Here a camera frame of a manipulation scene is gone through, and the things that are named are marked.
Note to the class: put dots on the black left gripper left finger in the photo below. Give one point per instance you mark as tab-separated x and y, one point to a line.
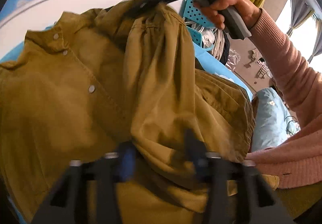
67	200

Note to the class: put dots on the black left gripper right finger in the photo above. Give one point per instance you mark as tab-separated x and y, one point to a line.
237	192

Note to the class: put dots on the mustard brown button shirt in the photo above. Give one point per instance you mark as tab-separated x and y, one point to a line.
113	113

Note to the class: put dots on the person's right hand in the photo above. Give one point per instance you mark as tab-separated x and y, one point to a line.
247	10

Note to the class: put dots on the turquoise perforated plastic basket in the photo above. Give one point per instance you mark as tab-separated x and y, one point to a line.
200	28

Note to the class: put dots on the light blue floral pillow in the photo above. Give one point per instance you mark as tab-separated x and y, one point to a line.
273	122

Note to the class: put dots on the grey window curtain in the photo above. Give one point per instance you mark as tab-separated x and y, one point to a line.
305	29

